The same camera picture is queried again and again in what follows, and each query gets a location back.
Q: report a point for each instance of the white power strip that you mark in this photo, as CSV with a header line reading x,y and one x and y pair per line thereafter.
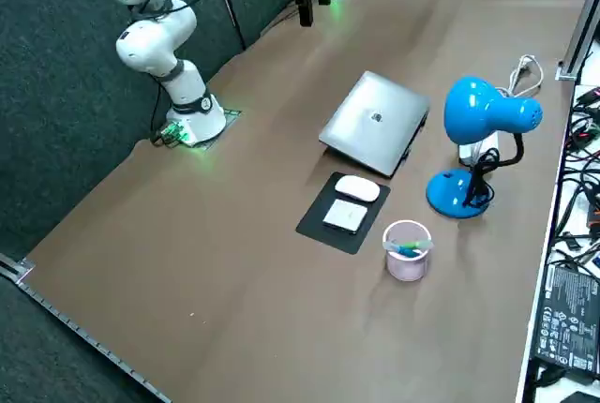
x,y
469,150

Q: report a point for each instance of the white computer mouse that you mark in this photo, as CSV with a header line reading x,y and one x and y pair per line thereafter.
x,y
356,187

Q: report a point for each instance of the aluminium frame post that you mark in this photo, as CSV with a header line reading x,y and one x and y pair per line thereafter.
x,y
583,23

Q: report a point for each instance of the silver phone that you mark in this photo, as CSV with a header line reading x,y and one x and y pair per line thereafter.
x,y
344,215

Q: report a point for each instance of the grey Apple laptop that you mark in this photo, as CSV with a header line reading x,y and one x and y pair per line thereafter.
x,y
370,126

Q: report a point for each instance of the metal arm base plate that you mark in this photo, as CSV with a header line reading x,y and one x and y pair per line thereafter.
x,y
232,114

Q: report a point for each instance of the pink pen cup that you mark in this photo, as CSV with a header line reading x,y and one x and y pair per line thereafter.
x,y
405,269

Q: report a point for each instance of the black labelled power supply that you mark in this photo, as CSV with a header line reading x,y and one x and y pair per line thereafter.
x,y
567,318

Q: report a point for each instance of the black tripod leg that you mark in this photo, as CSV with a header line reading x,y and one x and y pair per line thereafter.
x,y
234,14

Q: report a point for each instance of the black mouse pad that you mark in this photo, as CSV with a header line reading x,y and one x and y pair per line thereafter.
x,y
314,220

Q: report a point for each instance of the green blue marker pen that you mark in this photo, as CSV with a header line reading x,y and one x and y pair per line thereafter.
x,y
408,249

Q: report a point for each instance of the aluminium table edge rail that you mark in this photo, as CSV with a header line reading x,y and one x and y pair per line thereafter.
x,y
70,316

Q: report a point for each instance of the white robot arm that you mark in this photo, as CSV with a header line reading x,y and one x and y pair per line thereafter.
x,y
154,47

